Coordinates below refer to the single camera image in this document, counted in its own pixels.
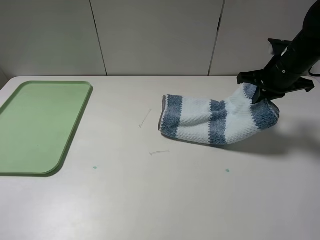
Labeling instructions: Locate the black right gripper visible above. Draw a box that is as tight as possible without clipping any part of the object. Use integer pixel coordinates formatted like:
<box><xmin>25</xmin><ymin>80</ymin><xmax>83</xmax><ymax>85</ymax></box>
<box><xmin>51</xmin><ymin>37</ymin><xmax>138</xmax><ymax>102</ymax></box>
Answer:
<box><xmin>237</xmin><ymin>57</ymin><xmax>315</xmax><ymax>104</ymax></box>

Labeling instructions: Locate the blue white striped towel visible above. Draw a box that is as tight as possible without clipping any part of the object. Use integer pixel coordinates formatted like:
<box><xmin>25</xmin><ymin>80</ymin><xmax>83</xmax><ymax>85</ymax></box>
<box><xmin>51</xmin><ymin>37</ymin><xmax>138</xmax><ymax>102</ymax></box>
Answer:
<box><xmin>158</xmin><ymin>83</ymin><xmax>280</xmax><ymax>145</ymax></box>

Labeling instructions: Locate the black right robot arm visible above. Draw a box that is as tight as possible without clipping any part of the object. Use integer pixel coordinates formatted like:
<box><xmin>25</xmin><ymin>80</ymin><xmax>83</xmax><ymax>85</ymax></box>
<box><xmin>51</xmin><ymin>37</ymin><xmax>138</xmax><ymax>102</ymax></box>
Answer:
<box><xmin>237</xmin><ymin>1</ymin><xmax>320</xmax><ymax>104</ymax></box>

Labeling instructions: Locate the green plastic tray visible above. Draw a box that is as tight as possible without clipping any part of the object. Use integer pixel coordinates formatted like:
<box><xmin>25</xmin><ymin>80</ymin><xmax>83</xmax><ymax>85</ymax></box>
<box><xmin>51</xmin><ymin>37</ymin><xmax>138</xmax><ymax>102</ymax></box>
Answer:
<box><xmin>0</xmin><ymin>81</ymin><xmax>93</xmax><ymax>176</ymax></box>

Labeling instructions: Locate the clear plastic tag fastener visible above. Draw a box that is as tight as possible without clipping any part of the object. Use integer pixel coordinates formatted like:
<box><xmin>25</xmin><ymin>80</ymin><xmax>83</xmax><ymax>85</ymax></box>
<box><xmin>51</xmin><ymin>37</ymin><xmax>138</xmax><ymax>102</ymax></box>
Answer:
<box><xmin>149</xmin><ymin>149</ymin><xmax>170</xmax><ymax>156</ymax></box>

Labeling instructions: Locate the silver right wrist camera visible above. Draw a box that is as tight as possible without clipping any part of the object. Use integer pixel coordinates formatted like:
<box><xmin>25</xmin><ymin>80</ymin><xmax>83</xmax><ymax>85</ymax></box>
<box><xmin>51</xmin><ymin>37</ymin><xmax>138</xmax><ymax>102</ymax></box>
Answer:
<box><xmin>267</xmin><ymin>38</ymin><xmax>291</xmax><ymax>56</ymax></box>

